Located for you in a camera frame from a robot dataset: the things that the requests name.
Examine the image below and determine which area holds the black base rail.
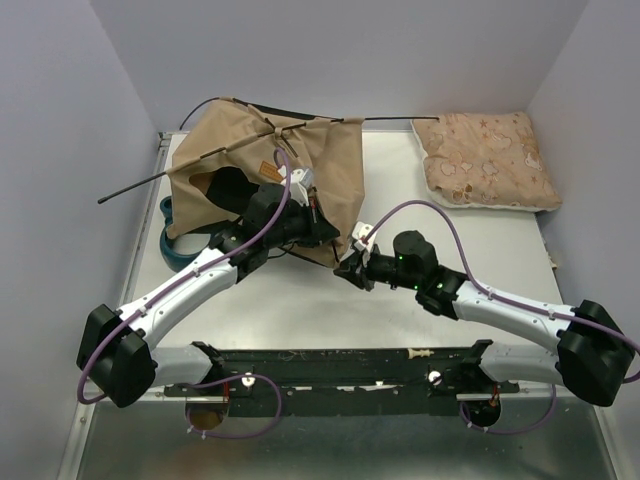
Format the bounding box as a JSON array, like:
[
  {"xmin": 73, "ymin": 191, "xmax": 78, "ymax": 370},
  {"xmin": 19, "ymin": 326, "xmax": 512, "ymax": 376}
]
[{"xmin": 164, "ymin": 340, "xmax": 519, "ymax": 426}]

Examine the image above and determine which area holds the beige fabric pet tent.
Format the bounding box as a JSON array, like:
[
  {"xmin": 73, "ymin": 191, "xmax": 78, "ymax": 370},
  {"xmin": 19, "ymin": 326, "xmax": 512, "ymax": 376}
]
[{"xmin": 165, "ymin": 96, "xmax": 366, "ymax": 269}]

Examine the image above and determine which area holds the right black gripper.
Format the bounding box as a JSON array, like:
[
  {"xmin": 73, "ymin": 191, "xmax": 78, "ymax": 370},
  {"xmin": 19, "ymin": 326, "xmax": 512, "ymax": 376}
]
[{"xmin": 333, "ymin": 243, "xmax": 421, "ymax": 292}]

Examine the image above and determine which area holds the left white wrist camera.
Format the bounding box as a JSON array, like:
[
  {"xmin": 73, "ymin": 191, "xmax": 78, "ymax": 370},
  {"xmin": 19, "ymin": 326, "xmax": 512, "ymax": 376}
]
[{"xmin": 289, "ymin": 168, "xmax": 314, "ymax": 206}]

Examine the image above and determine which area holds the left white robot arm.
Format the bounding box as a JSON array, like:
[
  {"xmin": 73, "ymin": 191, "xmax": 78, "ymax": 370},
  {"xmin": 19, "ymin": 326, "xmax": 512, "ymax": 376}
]
[{"xmin": 76, "ymin": 183, "xmax": 340, "ymax": 408}]

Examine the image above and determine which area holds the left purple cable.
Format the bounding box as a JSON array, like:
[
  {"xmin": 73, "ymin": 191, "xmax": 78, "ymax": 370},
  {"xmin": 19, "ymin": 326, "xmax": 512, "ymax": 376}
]
[{"xmin": 77, "ymin": 147, "xmax": 294, "ymax": 442}]

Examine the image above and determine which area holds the purple cable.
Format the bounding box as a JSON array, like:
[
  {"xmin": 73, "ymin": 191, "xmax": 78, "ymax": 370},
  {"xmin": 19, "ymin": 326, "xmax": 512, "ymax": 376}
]
[
  {"xmin": 77, "ymin": 147, "xmax": 294, "ymax": 442},
  {"xmin": 364, "ymin": 199, "xmax": 640, "ymax": 436}
]

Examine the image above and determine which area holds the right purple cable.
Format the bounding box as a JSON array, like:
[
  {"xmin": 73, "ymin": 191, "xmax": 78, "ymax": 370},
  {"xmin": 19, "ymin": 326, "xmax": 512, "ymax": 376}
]
[{"xmin": 364, "ymin": 199, "xmax": 640, "ymax": 436}]

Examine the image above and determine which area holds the pink patterned pillow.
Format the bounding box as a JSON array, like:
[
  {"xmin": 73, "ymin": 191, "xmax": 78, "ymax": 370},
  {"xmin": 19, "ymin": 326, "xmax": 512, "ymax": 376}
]
[{"xmin": 412, "ymin": 111, "xmax": 562, "ymax": 213}]

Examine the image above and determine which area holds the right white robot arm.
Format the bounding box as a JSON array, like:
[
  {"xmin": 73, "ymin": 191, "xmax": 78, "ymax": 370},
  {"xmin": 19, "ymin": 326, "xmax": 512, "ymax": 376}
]
[{"xmin": 334, "ymin": 231, "xmax": 635, "ymax": 407}]

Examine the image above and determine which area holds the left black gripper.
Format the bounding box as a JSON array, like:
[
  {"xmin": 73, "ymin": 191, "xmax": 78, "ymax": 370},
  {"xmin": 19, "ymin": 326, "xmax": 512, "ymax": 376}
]
[{"xmin": 266, "ymin": 196, "xmax": 340, "ymax": 249}]

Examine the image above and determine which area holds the teal bowl stand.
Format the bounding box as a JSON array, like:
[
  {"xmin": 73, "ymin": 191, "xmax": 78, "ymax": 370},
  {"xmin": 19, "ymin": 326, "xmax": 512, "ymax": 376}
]
[{"xmin": 159, "ymin": 196, "xmax": 210, "ymax": 272}]

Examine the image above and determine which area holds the white chess piece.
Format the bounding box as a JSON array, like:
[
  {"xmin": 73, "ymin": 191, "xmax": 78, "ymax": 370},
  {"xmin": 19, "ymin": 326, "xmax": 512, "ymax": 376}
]
[{"xmin": 407, "ymin": 348, "xmax": 434, "ymax": 360}]

